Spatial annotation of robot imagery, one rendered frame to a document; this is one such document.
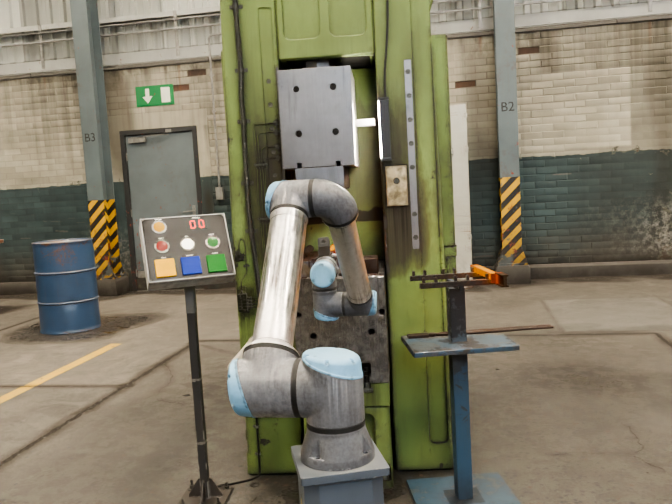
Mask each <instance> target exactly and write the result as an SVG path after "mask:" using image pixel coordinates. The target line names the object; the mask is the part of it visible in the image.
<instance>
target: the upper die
mask: <svg viewBox="0 0 672 504"><path fill-rule="evenodd" d="M295 177H296V180H306V179H325V180H328V181H331V182H333V183H336V184H338V185H339V186H341V187H342V188H344V189H347V188H350V183H349V168H348V167H345V166H332V167H315V168H298V169H295Z"/></svg>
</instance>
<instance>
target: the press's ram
mask: <svg viewBox="0 0 672 504"><path fill-rule="evenodd" d="M277 83H278V99H279V115H280V130H281V146H282V161H283V169H285V170H295V169H298V168H315V167H332V166H345V167H348V168H351V167H359V152H358V134H357V127H366V126H375V118H371V119H357V115H356V96H355V80H354V77H353V73H352V70H351V67H350V65H347V66H333V67H319V68H304V69H290V70H277Z"/></svg>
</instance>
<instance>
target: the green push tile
mask: <svg viewBox="0 0 672 504"><path fill-rule="evenodd" d="M206 261H207V267H208V273H214V272H224V271H227V264H226V259H225V254H214V255H206Z"/></svg>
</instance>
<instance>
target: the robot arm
mask: <svg viewBox="0 0 672 504"><path fill-rule="evenodd" d="M265 202H266V204H265V210H266V214H267V216H268V218H269V219H270V225H269V231H268V238H267V245H266V252H265V258H264V265H263V272H262V279H261V285H260V292H259V299H258V306H257V312H256V319H255V326H254V333H253V339H252V342H251V343H250V344H248V345H247V346H245V348H244V350H243V355H242V359H239V358H236V359H234V360H232V362H231V363H230V366H229V369H228V380H227V385H228V395H229V400H230V403H231V406H232V408H233V410H234V412H235V413H236V414H237V415H239V416H244V417H252V418H306V423H307V431H306V434H305V437H304V441H303V444H302V447H301V461H302V463H303V464H304V465H305V466H307V467H309V468H312V469H315V470H320V471H346V470H352V469H356V468H359V467H362V466H364V465H366V464H368V463H370V462H371V461H372V460H373V459H374V457H375V448H374V444H373V442H372V439H371V437H370V435H369V433H368V430H367V428H366V425H365V407H364V389H363V371H362V366H361V360H360V357H359V356H358V355H357V354H356V353H355V352H353V351H350V350H347V349H343V348H334V347H320V348H313V349H309V350H306V351H305V352H304V353H303V355H302V358H299V353H298V352H297V350H296V349H295V348H294V347H293V343H294V334H295V326H296V317H297V308H298V299H299V290H300V281H301V272H302V263H303V254H304V245H305V236H306V227H307V224H308V218H310V217H320V218H322V221H323V222H324V224H325V225H327V226H328V227H329V229H330V232H331V236H332V240H333V244H334V247H335V251H336V254H334V253H333V254H332V255H331V251H330V240H329V237H321V238H318V255H319V256H316V262H315V264H314V265H313V266H312V268H311V270H310V279H311V281H312V292H313V307H314V308H313V310H314V316H315V318H316V319H318V320H320V321H336V320H338V319H339V317H344V316H371V315H375V314H376V311H377V292H376V291H374V290H371V288H370V284H369V280H368V275H367V271H366V266H365V262H364V258H363V253H362V249H361V244H360V240H359V235H358V231H357V226H356V222H355V220H356V218H357V216H358V208H357V204H356V202H355V200H354V198H353V197H352V196H351V195H350V193H349V192H348V191H346V190H345V189H344V188H342V187H341V186H339V185H338V184H336V183H333V182H331V181H328V180H325V179H306V180H289V181H288V180H282V181H278V182H273V183H272V184H271V185H270V186H269V188H268V190H267V193H266V198H265ZM337 260H338V262H339V266H340V269H341V273H342V277H343V280H344V284H345V288H346V291H347V292H337V284H336V277H337V275H338V271H337V270H338V269H339V267H337V263H336V262H337Z"/></svg>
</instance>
